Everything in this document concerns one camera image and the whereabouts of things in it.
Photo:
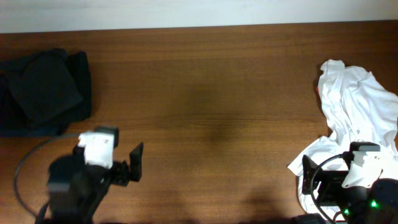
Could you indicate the white t-shirt pile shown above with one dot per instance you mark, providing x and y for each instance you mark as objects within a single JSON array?
[{"x": 357, "y": 109}]

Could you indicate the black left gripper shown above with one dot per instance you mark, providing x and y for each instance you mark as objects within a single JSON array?
[{"x": 125, "y": 170}]

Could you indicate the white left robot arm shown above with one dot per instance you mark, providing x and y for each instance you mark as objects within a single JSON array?
[{"x": 78, "y": 182}]

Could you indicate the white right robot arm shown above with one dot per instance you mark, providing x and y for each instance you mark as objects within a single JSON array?
[{"x": 380, "y": 206}]

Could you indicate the dark green Nike t-shirt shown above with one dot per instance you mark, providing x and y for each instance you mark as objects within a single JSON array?
[{"x": 41, "y": 84}]

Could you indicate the folded dark navy garment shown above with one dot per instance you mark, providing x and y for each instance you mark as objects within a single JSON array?
[{"x": 14, "y": 122}]

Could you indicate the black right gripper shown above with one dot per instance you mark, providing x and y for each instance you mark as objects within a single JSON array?
[{"x": 328, "y": 180}]

